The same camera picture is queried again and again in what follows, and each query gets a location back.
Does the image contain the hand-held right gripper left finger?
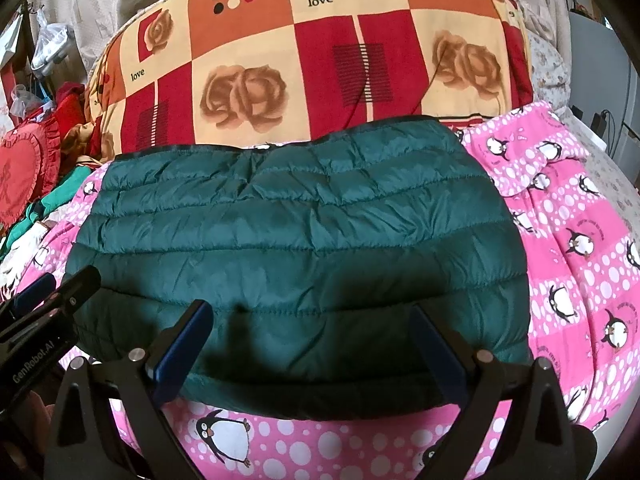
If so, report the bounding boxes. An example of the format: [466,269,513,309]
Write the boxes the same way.
[50,300,216,480]

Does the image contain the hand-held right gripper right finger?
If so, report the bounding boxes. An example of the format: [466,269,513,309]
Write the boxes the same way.
[410,304,573,480]

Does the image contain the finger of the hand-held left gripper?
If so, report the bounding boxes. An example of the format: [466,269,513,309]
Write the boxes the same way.
[0,272,57,317]
[30,266,102,331]

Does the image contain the green puffer jacket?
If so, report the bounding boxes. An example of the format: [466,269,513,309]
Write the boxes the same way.
[61,116,532,421]

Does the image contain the person's left hand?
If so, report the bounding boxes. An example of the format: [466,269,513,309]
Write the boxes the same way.
[22,390,56,433]

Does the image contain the green cloth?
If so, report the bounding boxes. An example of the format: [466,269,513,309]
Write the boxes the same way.
[6,166,95,247]

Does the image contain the red heart ruffled pillow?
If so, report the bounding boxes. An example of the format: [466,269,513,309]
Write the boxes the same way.
[0,110,63,228]

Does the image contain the golden brown cloth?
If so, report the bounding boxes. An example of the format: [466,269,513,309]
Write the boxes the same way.
[64,121,108,160]

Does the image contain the pink penguin print blanket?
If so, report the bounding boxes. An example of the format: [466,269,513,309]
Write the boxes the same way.
[10,101,640,480]

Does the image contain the red garment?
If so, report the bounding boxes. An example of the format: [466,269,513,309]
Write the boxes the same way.
[54,82,90,127]

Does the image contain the clear plastic bag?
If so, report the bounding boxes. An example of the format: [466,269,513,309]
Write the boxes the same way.
[30,22,76,75]

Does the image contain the rose print checkered blanket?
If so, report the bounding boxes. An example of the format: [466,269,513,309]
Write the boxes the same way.
[82,0,535,161]

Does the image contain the grey cabinet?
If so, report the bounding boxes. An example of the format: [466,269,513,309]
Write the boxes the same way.
[569,10,640,153]

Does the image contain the black charger with cable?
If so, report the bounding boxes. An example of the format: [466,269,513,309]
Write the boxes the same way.
[570,105,617,152]

